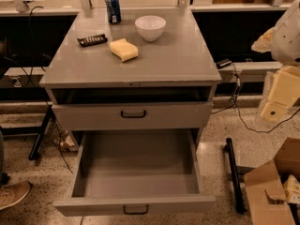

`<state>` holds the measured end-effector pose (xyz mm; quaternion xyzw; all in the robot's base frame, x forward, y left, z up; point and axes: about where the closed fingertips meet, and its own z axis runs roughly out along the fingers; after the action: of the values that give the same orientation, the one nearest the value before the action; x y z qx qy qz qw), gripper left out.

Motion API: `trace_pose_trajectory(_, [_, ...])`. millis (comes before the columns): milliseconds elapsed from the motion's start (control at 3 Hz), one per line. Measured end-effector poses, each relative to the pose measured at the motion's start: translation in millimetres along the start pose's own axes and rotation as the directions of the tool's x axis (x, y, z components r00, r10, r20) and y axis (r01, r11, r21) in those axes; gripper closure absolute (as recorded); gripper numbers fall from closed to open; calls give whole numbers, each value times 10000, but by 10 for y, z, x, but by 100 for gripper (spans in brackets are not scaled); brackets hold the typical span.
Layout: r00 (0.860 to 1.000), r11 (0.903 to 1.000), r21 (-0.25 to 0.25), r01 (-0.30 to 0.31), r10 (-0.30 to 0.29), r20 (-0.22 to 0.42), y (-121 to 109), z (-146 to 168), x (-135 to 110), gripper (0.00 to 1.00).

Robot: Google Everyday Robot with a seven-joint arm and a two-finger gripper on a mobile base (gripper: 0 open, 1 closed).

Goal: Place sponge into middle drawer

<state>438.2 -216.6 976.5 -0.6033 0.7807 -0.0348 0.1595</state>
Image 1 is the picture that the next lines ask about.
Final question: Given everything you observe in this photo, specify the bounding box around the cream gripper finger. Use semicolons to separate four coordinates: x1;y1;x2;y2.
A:
261;101;289;122
251;28;274;53

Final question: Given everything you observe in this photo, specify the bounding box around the yellow sponge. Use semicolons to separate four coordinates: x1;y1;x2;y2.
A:
110;38;139;62

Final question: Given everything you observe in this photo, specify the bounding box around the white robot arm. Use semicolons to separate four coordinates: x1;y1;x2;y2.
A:
251;0;300;122

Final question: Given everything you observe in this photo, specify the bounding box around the grey drawer cabinet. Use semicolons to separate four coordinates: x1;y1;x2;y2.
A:
38;7;223;152

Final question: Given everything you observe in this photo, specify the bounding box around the grey open bottom drawer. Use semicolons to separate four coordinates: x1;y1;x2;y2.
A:
53;129;216;217

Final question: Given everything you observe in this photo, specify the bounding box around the grey middle drawer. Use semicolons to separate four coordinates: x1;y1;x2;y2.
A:
52;102;212;130

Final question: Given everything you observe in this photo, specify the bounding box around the black power adapter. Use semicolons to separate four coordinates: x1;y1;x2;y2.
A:
217;59;232;69

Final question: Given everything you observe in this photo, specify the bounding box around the yellow packet in box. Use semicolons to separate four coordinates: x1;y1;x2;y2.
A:
283;175;300;204

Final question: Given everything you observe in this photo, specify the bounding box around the black table leg right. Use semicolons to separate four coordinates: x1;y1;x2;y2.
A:
224;138;247;214

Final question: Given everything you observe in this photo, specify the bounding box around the black table leg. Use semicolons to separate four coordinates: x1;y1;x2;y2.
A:
28;107;53;160
224;138;247;214

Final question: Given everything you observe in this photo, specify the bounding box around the cardboard box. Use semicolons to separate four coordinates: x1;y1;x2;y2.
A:
244;138;300;225

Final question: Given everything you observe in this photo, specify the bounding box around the white bowl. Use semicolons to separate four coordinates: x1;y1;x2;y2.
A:
135;16;166;41

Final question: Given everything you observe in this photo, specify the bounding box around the blue soda can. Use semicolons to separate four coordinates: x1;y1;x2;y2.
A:
105;0;121;24

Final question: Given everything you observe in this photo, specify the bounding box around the dark snack bar wrapper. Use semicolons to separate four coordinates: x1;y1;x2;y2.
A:
77;34;108;47

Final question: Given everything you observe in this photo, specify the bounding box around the black table leg left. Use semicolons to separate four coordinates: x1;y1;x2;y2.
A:
28;107;53;160

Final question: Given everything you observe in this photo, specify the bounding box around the tan shoe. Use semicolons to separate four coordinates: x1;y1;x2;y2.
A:
0;181;31;210

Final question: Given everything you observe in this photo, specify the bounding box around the black cable on floor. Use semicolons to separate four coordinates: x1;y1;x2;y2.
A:
211;63;300;135

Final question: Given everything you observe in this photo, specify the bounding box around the black middle drawer handle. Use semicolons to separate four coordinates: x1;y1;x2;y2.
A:
120;110;147;119

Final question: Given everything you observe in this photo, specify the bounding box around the black drawer handle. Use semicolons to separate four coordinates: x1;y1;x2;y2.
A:
123;204;149;216
120;110;147;119

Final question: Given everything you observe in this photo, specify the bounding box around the black bottom drawer handle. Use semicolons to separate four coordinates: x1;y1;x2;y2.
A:
123;204;149;216

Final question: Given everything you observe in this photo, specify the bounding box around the black cable left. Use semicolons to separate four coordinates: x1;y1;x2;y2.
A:
3;5;74;174

